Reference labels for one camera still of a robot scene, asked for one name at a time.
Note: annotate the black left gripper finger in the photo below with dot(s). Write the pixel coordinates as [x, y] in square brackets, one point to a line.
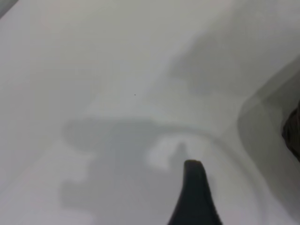
[194, 199]

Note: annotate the black woven wicker basket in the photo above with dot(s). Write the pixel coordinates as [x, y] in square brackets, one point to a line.
[293, 136]

